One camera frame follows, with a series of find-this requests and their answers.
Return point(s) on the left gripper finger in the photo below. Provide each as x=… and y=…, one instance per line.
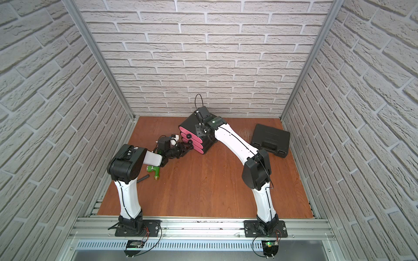
x=188, y=147
x=186, y=153

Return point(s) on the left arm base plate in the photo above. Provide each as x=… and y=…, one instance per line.
x=143, y=228

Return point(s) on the controller box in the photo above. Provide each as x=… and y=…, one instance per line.
x=134, y=247
x=270, y=248

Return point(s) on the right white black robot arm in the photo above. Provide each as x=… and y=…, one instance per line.
x=256, y=168

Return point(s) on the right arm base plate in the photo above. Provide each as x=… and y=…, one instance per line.
x=255, y=228

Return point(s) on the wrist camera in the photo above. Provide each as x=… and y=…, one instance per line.
x=203, y=115
x=167, y=142

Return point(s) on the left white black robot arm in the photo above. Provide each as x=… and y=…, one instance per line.
x=124, y=169

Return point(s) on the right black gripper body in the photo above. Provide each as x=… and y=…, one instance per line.
x=200, y=129

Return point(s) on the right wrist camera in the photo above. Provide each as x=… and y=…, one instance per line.
x=203, y=115

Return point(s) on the black pink drawer cabinet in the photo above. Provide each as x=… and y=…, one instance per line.
x=201, y=142

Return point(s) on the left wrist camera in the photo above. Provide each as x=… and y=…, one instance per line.
x=167, y=142

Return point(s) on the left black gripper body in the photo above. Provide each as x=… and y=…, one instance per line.
x=179, y=151

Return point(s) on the aluminium front rail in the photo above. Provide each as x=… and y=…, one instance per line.
x=176, y=228

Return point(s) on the black plastic tool case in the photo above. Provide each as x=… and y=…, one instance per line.
x=271, y=139

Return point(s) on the left controller box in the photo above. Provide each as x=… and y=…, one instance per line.
x=134, y=247

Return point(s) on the right controller box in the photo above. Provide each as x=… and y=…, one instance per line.
x=270, y=248

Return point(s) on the green toy drill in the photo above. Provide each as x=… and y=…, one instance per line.
x=155, y=170

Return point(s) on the black handled hammer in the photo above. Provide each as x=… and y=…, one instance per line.
x=143, y=178

